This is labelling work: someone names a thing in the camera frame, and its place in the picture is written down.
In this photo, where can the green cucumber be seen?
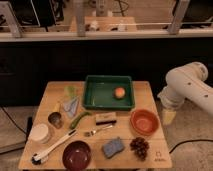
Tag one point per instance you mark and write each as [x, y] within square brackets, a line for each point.
[75, 122]

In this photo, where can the wooden block brush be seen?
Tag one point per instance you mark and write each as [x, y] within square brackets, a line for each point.
[105, 118]

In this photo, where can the white handled dish brush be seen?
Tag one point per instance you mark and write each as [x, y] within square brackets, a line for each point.
[41, 157]

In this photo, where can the white round container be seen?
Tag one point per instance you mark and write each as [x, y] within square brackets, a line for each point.
[40, 133]

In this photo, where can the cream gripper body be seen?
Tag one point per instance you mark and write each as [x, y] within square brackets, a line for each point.
[168, 116]

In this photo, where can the silver fork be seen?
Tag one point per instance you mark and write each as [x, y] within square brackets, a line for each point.
[93, 132]

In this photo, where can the wooden folding table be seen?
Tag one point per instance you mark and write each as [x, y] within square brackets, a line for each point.
[158, 154]

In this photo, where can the orange peach fruit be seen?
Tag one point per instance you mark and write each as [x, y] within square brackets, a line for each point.
[119, 92]

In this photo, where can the yellow small item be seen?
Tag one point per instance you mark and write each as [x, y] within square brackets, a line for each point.
[57, 107]

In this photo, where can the green leafy vegetable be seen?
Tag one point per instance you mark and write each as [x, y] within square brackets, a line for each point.
[70, 91]

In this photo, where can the dark red bowl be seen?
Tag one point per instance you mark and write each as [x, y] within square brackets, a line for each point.
[76, 156]

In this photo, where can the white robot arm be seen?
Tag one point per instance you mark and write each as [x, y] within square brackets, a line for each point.
[185, 82]

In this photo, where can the blue grey sponge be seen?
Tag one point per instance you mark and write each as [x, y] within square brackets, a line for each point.
[113, 147]

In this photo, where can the green plastic tray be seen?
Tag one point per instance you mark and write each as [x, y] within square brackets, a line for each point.
[99, 93]

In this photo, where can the orange plastic bowl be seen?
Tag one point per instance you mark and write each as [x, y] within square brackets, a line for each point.
[144, 122]

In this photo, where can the metal cup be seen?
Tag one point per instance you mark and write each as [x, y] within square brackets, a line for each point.
[55, 119]

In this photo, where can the dark grape bunch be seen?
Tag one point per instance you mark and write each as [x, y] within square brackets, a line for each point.
[140, 147]

